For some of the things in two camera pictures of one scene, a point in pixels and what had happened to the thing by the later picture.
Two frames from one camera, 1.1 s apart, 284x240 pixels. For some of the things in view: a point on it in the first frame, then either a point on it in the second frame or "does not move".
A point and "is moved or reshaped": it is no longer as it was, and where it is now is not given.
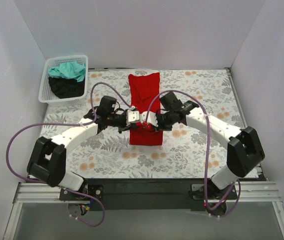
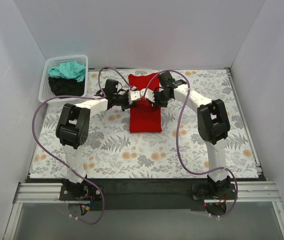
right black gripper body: (158, 121) -> (155, 98)
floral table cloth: (173, 123) does not move
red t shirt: (144, 95) is moved or reshaped
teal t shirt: (69, 70) does not move
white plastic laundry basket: (64, 80) does not move
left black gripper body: (123, 121) -> (126, 98)
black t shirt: (64, 87) does not move
